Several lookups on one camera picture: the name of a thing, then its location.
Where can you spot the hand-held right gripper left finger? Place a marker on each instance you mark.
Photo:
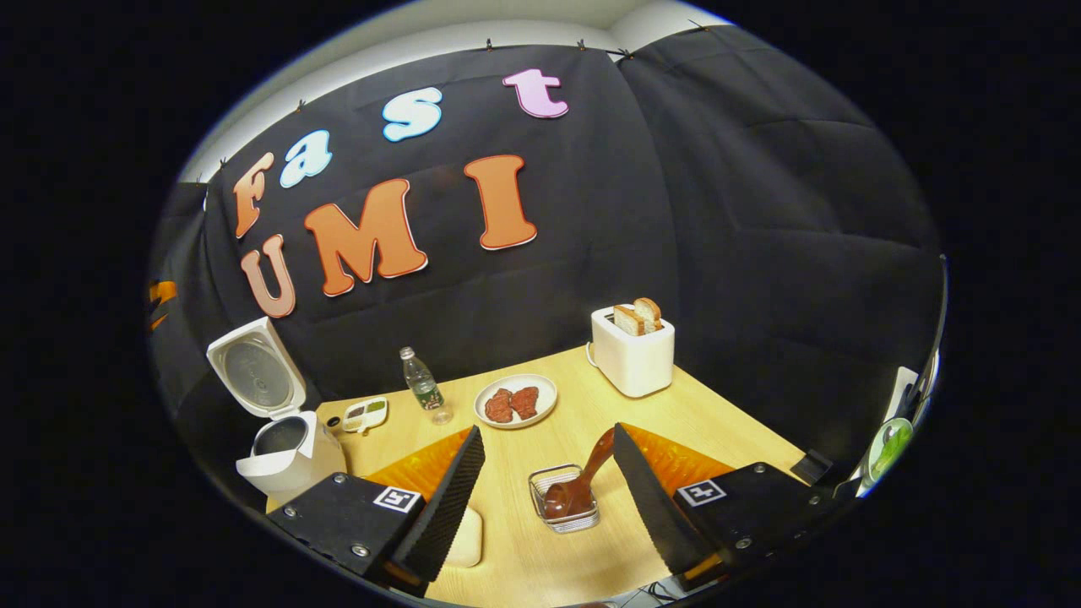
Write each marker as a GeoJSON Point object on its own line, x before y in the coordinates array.
{"type": "Point", "coordinates": [443, 515]}

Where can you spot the white flat object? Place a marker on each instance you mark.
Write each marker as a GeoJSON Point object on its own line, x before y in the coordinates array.
{"type": "Point", "coordinates": [902, 388]}

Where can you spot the toast bread slice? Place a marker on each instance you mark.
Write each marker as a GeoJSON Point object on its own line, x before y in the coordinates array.
{"type": "Point", "coordinates": [650, 311]}
{"type": "Point", "coordinates": [627, 321]}

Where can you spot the white toaster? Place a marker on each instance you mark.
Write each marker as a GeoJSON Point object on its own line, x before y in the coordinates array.
{"type": "Point", "coordinates": [633, 363]}

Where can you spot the brown wooden spoon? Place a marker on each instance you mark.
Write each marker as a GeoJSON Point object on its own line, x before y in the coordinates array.
{"type": "Point", "coordinates": [566, 500]}

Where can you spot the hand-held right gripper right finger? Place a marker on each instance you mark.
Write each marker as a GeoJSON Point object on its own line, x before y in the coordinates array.
{"type": "Point", "coordinates": [654, 515]}

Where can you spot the clear plastic water bottle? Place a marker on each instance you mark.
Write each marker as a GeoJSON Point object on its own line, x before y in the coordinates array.
{"type": "Point", "coordinates": [422, 390]}

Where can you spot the red meat piece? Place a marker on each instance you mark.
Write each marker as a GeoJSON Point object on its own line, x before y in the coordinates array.
{"type": "Point", "coordinates": [498, 406]}
{"type": "Point", "coordinates": [525, 402]}

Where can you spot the white round plate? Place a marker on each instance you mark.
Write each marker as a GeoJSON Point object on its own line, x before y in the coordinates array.
{"type": "Point", "coordinates": [540, 388]}

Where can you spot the green round object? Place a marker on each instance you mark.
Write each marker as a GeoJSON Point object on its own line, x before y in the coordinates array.
{"type": "Point", "coordinates": [887, 447]}

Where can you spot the white divided sauce dish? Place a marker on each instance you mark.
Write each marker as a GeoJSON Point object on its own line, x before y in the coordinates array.
{"type": "Point", "coordinates": [365, 414]}

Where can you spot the small black block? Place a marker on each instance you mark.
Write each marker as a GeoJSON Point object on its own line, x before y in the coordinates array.
{"type": "Point", "coordinates": [815, 466]}

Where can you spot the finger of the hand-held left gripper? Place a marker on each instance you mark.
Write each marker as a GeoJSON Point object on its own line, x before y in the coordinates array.
{"type": "Point", "coordinates": [160, 294]}

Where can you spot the white rice cooker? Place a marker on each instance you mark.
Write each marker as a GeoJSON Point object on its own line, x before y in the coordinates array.
{"type": "Point", "coordinates": [296, 473]}

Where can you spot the black backdrop cloth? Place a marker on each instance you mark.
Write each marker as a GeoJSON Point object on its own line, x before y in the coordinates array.
{"type": "Point", "coordinates": [760, 253]}

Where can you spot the white rice box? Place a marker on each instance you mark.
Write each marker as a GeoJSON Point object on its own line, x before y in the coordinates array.
{"type": "Point", "coordinates": [466, 540]}

